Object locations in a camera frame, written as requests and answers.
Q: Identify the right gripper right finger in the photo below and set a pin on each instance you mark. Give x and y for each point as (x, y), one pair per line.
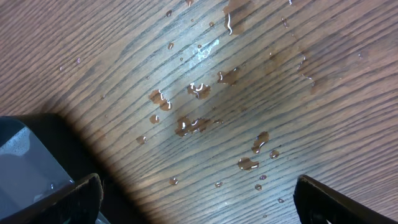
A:
(315, 203)

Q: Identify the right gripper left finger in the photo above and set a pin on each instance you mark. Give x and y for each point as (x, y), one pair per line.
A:
(79, 202)

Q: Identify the black water tray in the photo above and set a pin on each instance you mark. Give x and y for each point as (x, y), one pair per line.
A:
(40, 155)

